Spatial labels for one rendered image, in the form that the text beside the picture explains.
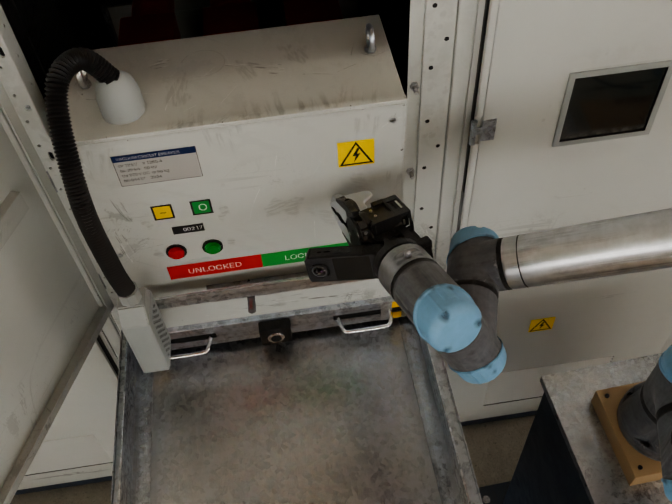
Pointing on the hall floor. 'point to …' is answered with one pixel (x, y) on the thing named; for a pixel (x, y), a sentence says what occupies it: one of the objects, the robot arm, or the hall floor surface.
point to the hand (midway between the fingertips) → (332, 204)
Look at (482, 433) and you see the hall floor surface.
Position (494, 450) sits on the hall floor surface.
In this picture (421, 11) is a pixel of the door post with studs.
